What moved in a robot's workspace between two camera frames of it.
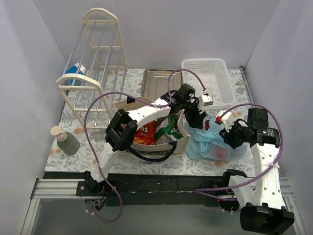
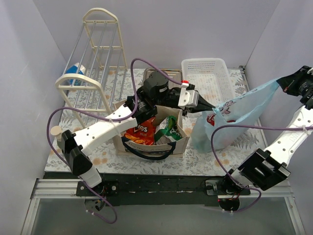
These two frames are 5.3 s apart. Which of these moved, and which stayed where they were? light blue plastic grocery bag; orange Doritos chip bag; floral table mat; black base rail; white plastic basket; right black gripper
Moved: right black gripper; light blue plastic grocery bag
Stayed: orange Doritos chip bag; white plastic basket; floral table mat; black base rail
